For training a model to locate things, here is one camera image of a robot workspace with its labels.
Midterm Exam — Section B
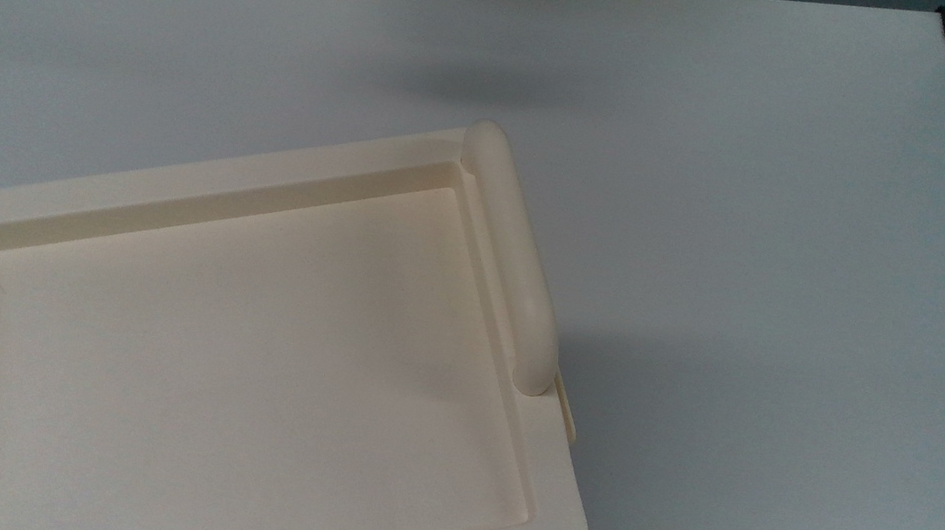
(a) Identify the cream cabinet side tab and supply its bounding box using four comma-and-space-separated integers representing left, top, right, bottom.
548, 375, 583, 446

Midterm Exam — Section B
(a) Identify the cream plastic tray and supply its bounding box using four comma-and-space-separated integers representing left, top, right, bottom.
0, 79, 630, 530

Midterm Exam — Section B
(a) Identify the cream rounded cabinet bar handle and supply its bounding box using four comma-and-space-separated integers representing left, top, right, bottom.
436, 119, 584, 398

